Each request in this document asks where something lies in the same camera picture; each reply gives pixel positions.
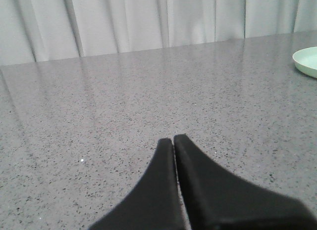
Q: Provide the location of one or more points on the mint green round plate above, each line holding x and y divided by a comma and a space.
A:
305, 61

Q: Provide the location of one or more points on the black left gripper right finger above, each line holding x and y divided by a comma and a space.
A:
216, 199

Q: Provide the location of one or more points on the white pleated curtain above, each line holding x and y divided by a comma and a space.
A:
43, 30

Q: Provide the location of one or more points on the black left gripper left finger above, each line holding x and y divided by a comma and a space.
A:
153, 204

